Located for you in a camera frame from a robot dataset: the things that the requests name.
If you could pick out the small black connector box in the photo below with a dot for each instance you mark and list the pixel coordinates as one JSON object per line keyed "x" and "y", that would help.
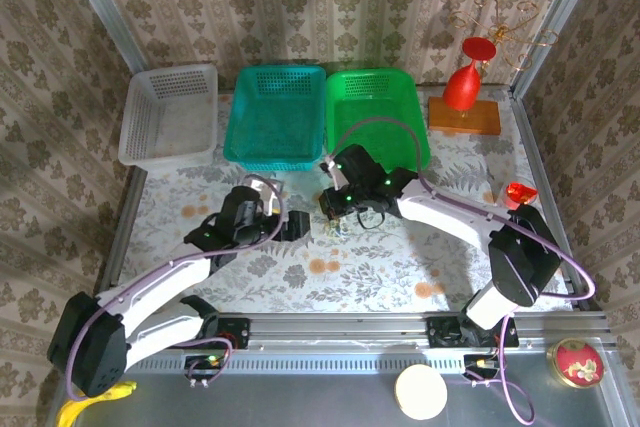
{"x": 205, "y": 366}
{"x": 477, "y": 366}

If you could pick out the round red gold tin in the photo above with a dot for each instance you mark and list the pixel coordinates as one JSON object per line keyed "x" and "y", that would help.
{"x": 577, "y": 364}

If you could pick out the clear cup with red contents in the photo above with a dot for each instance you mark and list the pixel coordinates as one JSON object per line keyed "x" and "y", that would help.
{"x": 520, "y": 193}

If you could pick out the teal plastic basket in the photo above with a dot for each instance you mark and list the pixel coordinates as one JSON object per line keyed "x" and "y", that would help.
{"x": 275, "y": 122}

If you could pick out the grey metal shelf plate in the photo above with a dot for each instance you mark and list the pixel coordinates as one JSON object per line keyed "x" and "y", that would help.
{"x": 300, "y": 397}

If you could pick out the cream round lid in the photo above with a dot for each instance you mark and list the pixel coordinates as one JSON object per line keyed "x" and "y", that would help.
{"x": 420, "y": 392}

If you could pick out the green plastic basket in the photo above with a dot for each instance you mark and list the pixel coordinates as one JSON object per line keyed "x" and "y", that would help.
{"x": 380, "y": 97}

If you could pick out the yellow banana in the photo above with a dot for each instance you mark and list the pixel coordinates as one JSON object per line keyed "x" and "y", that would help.
{"x": 75, "y": 409}

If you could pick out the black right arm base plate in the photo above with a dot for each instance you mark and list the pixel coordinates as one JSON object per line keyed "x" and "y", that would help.
{"x": 445, "y": 334}

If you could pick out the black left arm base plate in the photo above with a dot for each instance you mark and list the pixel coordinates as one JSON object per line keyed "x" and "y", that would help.
{"x": 235, "y": 332}

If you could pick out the white plastic basket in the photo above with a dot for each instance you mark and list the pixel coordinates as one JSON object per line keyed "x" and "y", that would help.
{"x": 170, "y": 117}

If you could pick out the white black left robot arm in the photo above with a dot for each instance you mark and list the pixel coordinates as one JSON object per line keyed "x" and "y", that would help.
{"x": 160, "y": 277}

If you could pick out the wooden board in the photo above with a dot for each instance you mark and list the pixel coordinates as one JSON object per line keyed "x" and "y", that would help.
{"x": 480, "y": 119}

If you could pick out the red goblet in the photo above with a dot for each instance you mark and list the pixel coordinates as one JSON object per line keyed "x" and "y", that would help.
{"x": 462, "y": 87}

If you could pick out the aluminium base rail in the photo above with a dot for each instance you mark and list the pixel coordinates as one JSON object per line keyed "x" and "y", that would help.
{"x": 340, "y": 329}

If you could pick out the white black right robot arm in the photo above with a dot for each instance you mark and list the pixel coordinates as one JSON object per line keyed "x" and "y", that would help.
{"x": 450, "y": 217}

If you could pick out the aluminium side rail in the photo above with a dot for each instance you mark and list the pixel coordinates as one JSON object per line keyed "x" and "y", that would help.
{"x": 122, "y": 229}
{"x": 535, "y": 147}

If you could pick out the aluminium frame post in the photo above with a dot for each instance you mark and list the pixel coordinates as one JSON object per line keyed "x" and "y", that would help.
{"x": 103, "y": 2}
{"x": 565, "y": 2}

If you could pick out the floral table cover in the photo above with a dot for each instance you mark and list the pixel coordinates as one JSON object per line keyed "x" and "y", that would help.
{"x": 350, "y": 277}

